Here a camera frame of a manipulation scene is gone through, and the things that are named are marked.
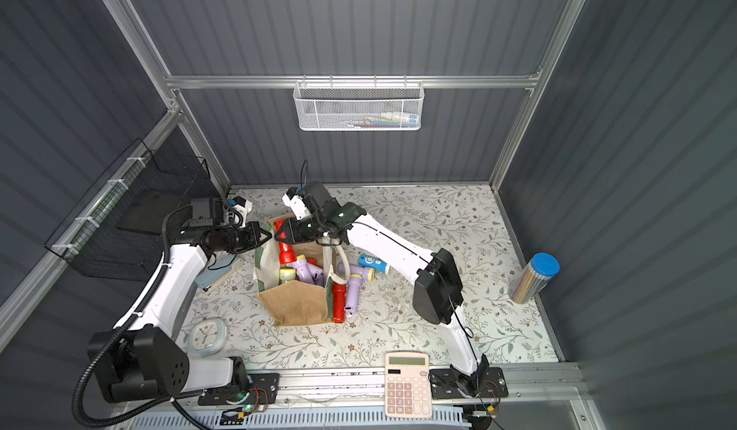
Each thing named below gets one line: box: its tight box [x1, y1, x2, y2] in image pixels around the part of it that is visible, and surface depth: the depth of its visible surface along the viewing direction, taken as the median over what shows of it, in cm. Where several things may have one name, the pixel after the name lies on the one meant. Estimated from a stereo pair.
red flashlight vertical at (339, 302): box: [332, 282, 347, 324], surface depth 86 cm
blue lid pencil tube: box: [507, 252, 562, 305], surface depth 78 cm
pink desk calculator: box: [383, 351, 433, 419], surface depth 74 cm
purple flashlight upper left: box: [349, 263, 376, 282], surface depth 93 cm
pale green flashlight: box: [279, 268, 297, 284], surface depth 84 cm
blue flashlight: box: [356, 253, 389, 275], surface depth 96 cm
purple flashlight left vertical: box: [343, 263, 364, 314], surface depth 90 cm
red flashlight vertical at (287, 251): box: [278, 231, 297, 264], surface depth 77 cm
